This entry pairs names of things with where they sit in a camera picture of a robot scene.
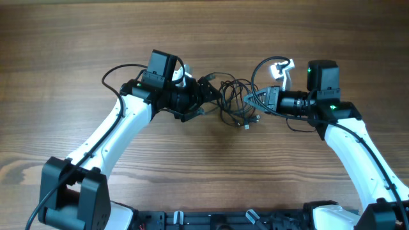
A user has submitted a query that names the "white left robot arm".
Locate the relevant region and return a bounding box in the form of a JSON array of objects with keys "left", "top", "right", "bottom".
[{"left": 30, "top": 50, "right": 221, "bottom": 229}]

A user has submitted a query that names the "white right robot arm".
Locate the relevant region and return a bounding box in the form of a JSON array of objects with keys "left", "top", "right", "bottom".
[{"left": 244, "top": 56, "right": 408, "bottom": 229}]

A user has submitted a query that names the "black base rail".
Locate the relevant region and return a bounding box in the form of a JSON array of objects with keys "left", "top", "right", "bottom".
[{"left": 132, "top": 209, "right": 315, "bottom": 230}]

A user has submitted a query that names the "black USB cable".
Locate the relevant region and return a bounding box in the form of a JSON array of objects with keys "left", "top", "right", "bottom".
[{"left": 204, "top": 72, "right": 261, "bottom": 130}]

